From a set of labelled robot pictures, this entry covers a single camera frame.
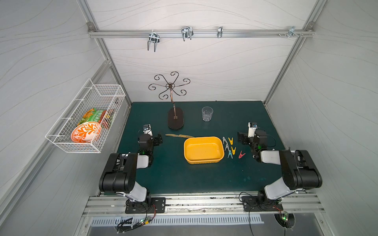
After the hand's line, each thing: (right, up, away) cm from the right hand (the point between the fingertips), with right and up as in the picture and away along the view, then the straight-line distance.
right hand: (246, 131), depth 95 cm
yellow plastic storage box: (-29, -12, -2) cm, 31 cm away
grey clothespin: (-14, -6, +3) cm, 16 cm away
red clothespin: (-5, -14, -5) cm, 16 cm away
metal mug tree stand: (-48, +11, +12) cm, 51 cm away
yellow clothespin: (-10, -7, +3) cm, 13 cm away
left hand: (-62, -1, -2) cm, 62 cm away
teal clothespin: (-12, -14, -4) cm, 19 cm away
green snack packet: (-82, +10, -29) cm, 87 cm away
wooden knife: (-45, -4, +7) cm, 45 cm away
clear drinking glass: (-25, +12, +16) cm, 32 cm away
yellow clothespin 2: (-10, -13, -2) cm, 16 cm away
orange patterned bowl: (-83, +3, -32) cm, 89 cm away
